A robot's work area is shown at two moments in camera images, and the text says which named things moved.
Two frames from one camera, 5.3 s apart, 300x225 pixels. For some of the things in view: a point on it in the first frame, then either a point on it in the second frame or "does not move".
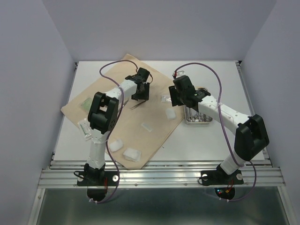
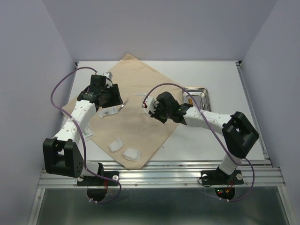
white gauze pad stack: [132, 154] does not move
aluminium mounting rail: [159, 173] does not move
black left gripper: [146, 96] -> [117, 97]
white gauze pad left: [116, 145] does not move
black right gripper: [173, 91] -> [153, 114]
